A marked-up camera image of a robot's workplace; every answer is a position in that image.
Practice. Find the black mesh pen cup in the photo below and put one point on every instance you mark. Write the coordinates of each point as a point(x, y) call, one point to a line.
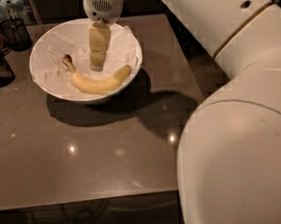
point(16, 34)

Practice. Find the yellow banana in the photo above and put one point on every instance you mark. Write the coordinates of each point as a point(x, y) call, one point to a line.
point(89, 85)

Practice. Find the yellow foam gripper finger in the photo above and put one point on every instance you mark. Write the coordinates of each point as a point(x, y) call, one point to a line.
point(99, 41)

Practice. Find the white paper liner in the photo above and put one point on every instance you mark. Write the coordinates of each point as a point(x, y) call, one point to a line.
point(55, 49)

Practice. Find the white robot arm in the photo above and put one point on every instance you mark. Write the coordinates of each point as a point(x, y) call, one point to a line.
point(229, 157)

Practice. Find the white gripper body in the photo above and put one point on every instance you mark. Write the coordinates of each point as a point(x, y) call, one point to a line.
point(103, 7)

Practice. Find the white bowl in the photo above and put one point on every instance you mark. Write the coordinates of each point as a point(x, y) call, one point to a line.
point(48, 88)

